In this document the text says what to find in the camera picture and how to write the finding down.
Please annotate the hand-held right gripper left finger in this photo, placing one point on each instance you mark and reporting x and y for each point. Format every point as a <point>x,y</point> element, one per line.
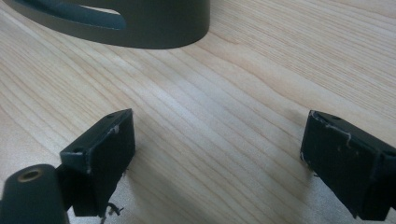
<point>102,165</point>

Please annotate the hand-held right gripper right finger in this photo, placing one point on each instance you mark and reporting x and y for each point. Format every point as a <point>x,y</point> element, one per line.
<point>348,165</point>

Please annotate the dark grey round container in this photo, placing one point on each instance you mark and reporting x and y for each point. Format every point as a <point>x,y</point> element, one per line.
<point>130,21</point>

